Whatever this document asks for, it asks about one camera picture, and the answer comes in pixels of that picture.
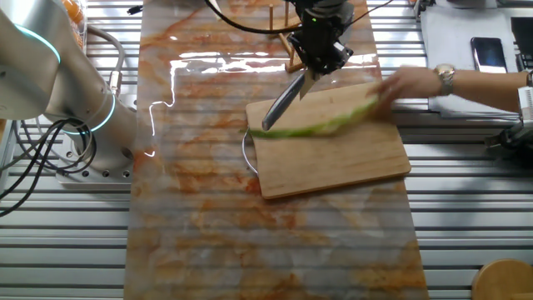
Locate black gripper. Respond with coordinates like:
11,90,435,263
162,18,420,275
286,3,355,77

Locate steel cleaver knife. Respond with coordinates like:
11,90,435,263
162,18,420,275
261,68,320,132

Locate green scallion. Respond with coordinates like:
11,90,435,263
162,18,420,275
241,93,380,140

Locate bare person forearm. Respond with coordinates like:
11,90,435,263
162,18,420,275
451,69,530,113

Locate bare person hand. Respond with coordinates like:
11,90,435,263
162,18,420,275
368,66,442,122

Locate wooden knife rack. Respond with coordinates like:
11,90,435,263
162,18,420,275
268,2,309,74

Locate long white green leek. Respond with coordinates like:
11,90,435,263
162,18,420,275
207,0,224,20

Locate wooden cutting board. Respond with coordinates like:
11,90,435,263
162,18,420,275
241,81,412,200

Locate white paper sheets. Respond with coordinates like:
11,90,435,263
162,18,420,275
420,3,526,120

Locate silver wristwatch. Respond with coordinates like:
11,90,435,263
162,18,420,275
434,62,457,97

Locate black smartphone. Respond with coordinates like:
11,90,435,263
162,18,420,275
471,36,509,74

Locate black keyboard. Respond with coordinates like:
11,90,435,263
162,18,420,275
515,52,533,73

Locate orange marble pattern mat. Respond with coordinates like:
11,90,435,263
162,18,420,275
123,0,430,300

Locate clear plastic fruit box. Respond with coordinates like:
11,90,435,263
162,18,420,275
57,0,88,53

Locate orange fruit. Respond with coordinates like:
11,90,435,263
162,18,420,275
62,0,84,24

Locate wooden mug tree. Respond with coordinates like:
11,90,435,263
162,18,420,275
471,257,533,300

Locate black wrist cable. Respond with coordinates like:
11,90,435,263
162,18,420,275
203,0,395,35

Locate grey flexible hose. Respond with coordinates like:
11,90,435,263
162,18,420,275
86,25,126,98

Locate black base cable bundle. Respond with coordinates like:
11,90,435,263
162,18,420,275
0,118,98,218

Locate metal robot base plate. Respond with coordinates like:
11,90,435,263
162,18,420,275
56,132,134,193

